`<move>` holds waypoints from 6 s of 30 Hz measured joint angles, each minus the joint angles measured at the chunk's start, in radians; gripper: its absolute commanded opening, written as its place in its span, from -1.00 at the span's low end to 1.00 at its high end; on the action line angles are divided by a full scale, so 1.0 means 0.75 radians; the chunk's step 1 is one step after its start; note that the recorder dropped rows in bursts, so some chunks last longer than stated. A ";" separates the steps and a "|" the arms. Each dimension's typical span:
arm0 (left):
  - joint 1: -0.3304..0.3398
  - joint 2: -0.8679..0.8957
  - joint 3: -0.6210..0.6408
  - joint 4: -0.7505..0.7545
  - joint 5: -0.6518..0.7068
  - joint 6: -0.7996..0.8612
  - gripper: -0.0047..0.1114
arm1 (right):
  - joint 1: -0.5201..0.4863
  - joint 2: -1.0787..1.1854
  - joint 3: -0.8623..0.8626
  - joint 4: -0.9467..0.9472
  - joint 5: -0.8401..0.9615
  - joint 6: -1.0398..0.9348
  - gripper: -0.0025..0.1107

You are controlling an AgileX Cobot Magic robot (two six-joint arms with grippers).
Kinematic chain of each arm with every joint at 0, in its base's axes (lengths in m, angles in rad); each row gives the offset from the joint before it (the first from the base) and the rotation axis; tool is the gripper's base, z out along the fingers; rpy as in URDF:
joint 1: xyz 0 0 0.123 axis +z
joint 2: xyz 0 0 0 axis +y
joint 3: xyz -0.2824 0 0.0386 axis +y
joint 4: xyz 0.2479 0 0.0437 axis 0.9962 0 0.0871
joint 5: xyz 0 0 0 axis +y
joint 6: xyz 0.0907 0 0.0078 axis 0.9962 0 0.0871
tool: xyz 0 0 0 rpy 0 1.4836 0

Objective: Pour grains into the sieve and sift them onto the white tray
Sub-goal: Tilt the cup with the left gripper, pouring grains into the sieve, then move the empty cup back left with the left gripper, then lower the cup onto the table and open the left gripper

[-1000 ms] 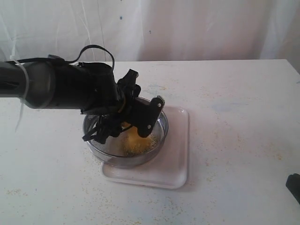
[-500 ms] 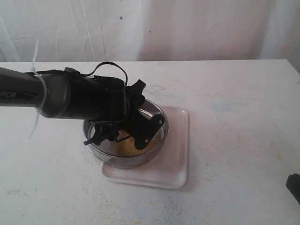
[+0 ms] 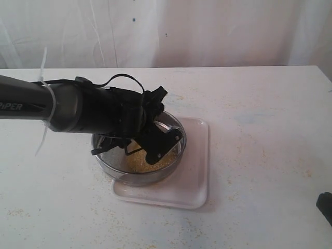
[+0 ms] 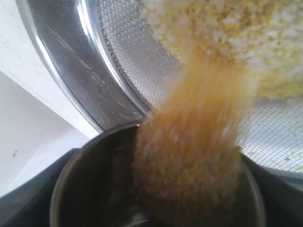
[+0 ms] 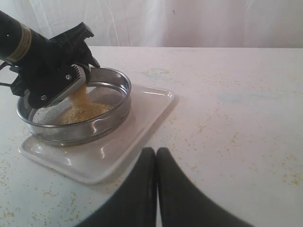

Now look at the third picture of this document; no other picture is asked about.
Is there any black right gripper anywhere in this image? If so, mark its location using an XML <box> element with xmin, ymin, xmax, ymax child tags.
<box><xmin>316</xmin><ymin>192</ymin><xmax>332</xmax><ymax>225</ymax></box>

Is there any white square plastic tray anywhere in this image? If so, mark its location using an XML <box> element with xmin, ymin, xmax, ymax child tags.
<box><xmin>111</xmin><ymin>117</ymin><xmax>210</xmax><ymax>210</ymax></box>

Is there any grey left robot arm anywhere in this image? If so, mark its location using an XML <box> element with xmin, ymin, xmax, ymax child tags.
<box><xmin>1</xmin><ymin>76</ymin><xmax>185</xmax><ymax>165</ymax></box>

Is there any yellow and white grain mix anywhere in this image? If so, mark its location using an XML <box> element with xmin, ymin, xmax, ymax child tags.
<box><xmin>126</xmin><ymin>145</ymin><xmax>179</xmax><ymax>174</ymax></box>

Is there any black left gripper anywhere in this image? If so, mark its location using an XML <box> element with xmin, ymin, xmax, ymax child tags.
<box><xmin>91</xmin><ymin>87</ymin><xmax>183</xmax><ymax>165</ymax></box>

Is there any white zip tie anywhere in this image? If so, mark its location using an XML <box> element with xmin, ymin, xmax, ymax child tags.
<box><xmin>35</xmin><ymin>47</ymin><xmax>57</xmax><ymax>156</ymax></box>

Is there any round steel mesh sieve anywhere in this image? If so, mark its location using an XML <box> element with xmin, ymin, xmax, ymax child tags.
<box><xmin>95</xmin><ymin>112</ymin><xmax>187</xmax><ymax>186</ymax></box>

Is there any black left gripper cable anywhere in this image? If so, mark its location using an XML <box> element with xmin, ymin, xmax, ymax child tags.
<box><xmin>46</xmin><ymin>74</ymin><xmax>146</xmax><ymax>109</ymax></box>

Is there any white curtain backdrop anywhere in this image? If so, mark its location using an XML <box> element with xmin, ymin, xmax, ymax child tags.
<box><xmin>1</xmin><ymin>1</ymin><xmax>331</xmax><ymax>68</ymax></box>

